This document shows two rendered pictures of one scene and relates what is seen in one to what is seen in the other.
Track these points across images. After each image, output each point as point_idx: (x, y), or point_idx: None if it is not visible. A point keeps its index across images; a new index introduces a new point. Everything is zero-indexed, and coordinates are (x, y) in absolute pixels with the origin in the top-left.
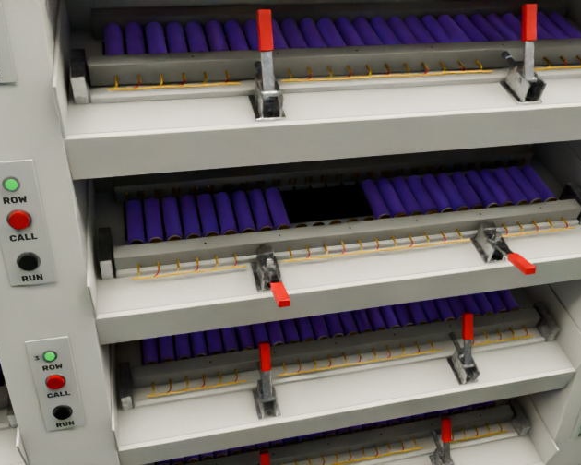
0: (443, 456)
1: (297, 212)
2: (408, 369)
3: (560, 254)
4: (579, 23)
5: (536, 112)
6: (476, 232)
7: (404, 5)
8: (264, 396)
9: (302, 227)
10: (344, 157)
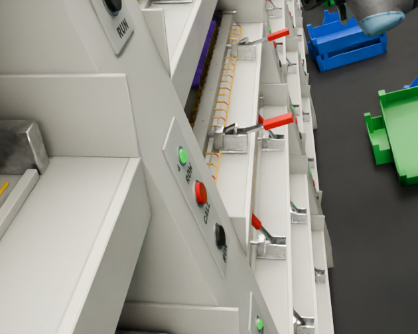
0: (294, 210)
1: None
2: (264, 169)
3: (257, 36)
4: None
5: None
6: (229, 54)
7: None
8: (273, 242)
9: (198, 109)
10: (212, 14)
